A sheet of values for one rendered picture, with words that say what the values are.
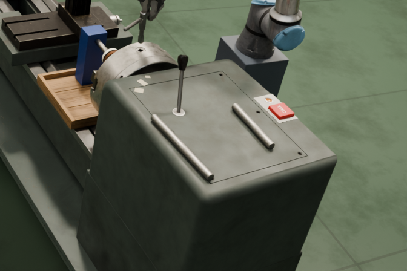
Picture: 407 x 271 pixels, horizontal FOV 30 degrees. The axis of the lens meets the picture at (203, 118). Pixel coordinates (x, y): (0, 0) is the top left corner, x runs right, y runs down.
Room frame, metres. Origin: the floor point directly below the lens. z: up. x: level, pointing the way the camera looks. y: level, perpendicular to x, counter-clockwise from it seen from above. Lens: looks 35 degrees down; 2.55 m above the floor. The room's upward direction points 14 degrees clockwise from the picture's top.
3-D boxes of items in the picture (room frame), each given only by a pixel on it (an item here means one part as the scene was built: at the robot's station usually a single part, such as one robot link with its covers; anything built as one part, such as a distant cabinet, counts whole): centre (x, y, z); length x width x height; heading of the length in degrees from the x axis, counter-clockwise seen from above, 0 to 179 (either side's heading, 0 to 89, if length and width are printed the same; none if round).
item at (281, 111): (1.95, -0.23, 1.26); 0.06 x 0.06 x 0.02; 42
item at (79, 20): (2.64, 0.58, 1.00); 0.20 x 0.10 x 0.05; 42
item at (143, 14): (2.12, 0.26, 1.32); 0.02 x 0.02 x 0.12
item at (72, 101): (2.33, 0.41, 0.89); 0.36 x 0.30 x 0.04; 132
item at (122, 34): (2.67, 0.67, 0.90); 0.53 x 0.30 x 0.06; 132
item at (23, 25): (2.62, 0.65, 0.95); 0.43 x 0.18 x 0.04; 132
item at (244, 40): (2.57, -0.12, 1.15); 0.15 x 0.15 x 0.10
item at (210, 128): (1.85, -0.04, 1.06); 0.59 x 0.48 x 0.39; 42
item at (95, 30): (2.39, 0.47, 1.00); 0.08 x 0.06 x 0.23; 132
